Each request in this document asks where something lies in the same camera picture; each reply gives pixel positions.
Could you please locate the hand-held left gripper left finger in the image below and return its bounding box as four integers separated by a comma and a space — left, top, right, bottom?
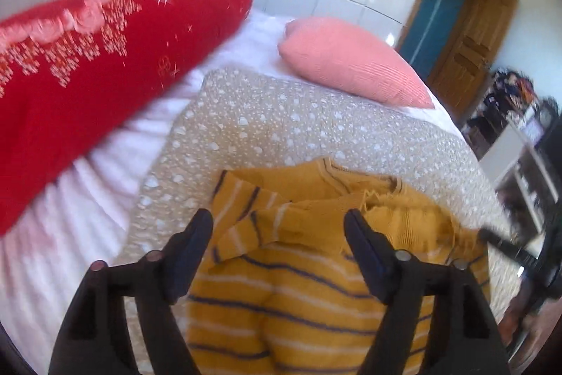
47, 208, 214, 375

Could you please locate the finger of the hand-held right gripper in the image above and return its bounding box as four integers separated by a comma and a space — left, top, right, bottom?
478, 228, 540, 267

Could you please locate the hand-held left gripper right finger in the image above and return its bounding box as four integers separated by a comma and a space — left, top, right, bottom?
343, 208, 512, 375

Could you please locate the yellow striped knit sweater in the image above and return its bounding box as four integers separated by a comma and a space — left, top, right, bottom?
187, 157, 491, 375

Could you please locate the person's right forearm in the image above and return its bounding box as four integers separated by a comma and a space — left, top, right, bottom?
498, 291, 543, 360

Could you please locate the white cluttered shelf unit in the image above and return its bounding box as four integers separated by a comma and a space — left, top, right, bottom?
461, 66, 562, 237

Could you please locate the white bed sheet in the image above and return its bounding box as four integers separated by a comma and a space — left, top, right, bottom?
0, 8, 451, 362

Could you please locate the beige spotted blanket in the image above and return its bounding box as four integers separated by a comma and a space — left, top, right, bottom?
116, 66, 523, 375

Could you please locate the pink knit pillow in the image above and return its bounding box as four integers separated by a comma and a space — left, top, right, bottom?
277, 17, 436, 110

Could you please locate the wooden door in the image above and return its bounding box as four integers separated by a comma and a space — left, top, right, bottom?
427, 0, 519, 125

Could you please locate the red embroidered pillow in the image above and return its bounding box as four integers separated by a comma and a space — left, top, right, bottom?
0, 0, 254, 237

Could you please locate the wooden door frame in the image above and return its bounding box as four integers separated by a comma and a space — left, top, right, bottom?
395, 0, 484, 64

